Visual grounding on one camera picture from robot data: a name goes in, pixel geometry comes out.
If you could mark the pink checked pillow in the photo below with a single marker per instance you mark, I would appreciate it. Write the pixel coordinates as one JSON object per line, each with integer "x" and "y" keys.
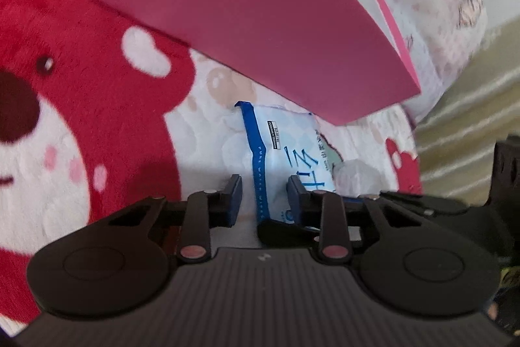
{"x": 426, "y": 5}

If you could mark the clear plastic packet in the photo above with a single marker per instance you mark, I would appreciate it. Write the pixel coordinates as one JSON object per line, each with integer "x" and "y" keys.
{"x": 357, "y": 176}

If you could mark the pink cardboard box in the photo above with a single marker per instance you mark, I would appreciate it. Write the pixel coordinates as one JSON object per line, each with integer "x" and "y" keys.
{"x": 243, "y": 5}

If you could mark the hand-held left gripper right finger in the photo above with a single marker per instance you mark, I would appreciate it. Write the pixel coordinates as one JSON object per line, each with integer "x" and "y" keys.
{"x": 293, "y": 200}

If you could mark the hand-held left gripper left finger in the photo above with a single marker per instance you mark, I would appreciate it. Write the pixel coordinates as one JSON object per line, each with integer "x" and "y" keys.
{"x": 235, "y": 204}

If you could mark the blue wet wipes pack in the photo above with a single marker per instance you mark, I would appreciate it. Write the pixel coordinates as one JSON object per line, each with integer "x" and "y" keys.
{"x": 276, "y": 143}

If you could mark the bear printed blanket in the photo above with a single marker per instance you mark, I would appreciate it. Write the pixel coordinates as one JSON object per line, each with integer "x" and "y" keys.
{"x": 101, "y": 87}

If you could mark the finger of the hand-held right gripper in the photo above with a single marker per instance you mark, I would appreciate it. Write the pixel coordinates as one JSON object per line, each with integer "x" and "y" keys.
{"x": 438, "y": 205}

